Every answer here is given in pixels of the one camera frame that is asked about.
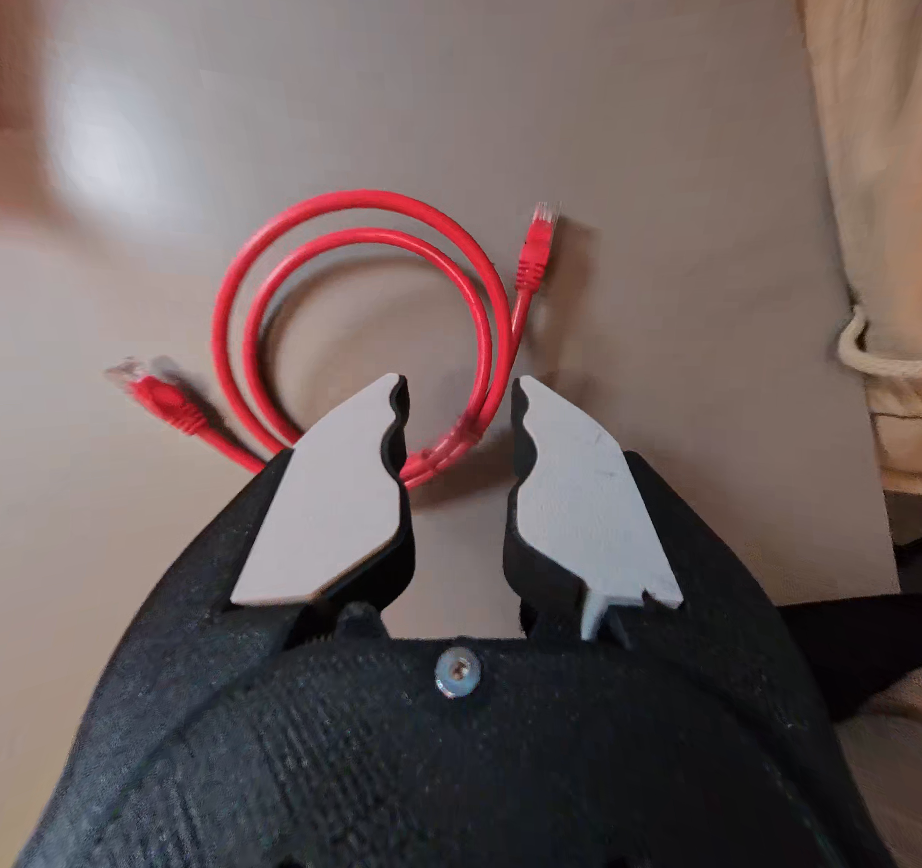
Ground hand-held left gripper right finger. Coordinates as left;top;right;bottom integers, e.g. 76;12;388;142
502;374;685;642

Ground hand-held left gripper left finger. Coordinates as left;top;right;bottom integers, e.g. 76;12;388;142
229;373;419;617

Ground red ethernet cable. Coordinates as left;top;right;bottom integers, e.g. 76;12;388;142
104;190;564;491

